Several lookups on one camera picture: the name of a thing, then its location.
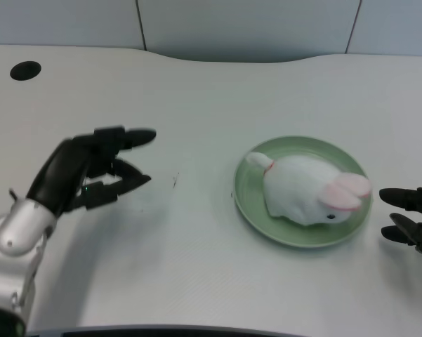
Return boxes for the black round cable grommet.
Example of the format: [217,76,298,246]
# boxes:
[9,60,42,81]

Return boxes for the white plush rabbit doll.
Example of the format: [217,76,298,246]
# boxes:
[244,151,373,225]

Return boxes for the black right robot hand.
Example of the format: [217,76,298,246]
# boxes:
[378,187,422,264]

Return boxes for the green round plate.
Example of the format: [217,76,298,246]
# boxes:
[232,136,373,249]

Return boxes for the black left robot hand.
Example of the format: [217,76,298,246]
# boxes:
[25,124,158,214]

